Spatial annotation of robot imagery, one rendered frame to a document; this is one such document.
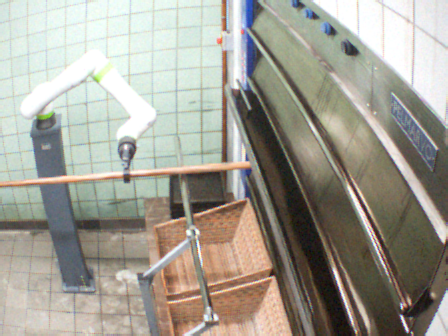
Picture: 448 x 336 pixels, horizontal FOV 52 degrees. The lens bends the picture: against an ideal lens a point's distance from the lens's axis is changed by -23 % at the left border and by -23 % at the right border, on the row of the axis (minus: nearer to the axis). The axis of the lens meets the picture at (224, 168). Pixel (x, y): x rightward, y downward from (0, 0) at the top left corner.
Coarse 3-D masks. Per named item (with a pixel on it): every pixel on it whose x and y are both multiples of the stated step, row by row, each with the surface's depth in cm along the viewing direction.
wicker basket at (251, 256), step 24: (216, 216) 288; (240, 216) 290; (168, 240) 291; (216, 240) 295; (240, 240) 286; (264, 240) 258; (168, 264) 281; (192, 264) 282; (216, 264) 282; (240, 264) 280; (264, 264) 248; (168, 288) 264; (192, 288) 265; (216, 288) 242; (192, 312) 248
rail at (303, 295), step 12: (228, 84) 257; (240, 120) 226; (252, 144) 210; (252, 156) 204; (264, 180) 190; (264, 192) 187; (276, 204) 179; (276, 216) 173; (276, 228) 171; (288, 240) 163; (288, 252) 158; (288, 264) 156; (300, 276) 149; (300, 288) 144; (300, 300) 141; (312, 312) 135; (312, 324) 130
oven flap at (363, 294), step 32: (256, 96) 239; (288, 96) 211; (288, 128) 205; (288, 160) 194; (320, 160) 175; (320, 192) 170; (320, 224) 164; (352, 224) 145; (352, 256) 140; (352, 288) 135; (384, 288) 119; (352, 320) 125; (384, 320) 114
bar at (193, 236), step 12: (180, 144) 266; (180, 156) 255; (180, 180) 240; (192, 216) 219; (192, 228) 212; (192, 240) 206; (180, 252) 213; (192, 252) 201; (156, 264) 217; (144, 276) 218; (204, 276) 188; (144, 288) 220; (204, 288) 182; (144, 300) 224; (204, 300) 177; (204, 312) 173; (156, 324) 234; (204, 324) 171; (216, 324) 170
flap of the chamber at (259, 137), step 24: (264, 120) 235; (264, 144) 217; (264, 168) 201; (288, 168) 204; (288, 192) 190; (288, 216) 178; (312, 240) 168; (312, 264) 157; (312, 288) 147; (336, 288) 148; (336, 312) 138
